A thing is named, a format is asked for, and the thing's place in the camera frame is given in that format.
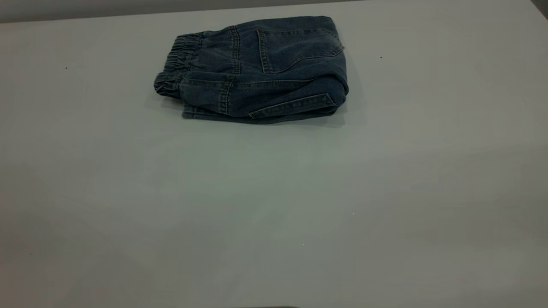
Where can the blue denim pants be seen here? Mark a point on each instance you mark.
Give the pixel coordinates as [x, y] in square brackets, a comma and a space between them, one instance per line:
[278, 72]

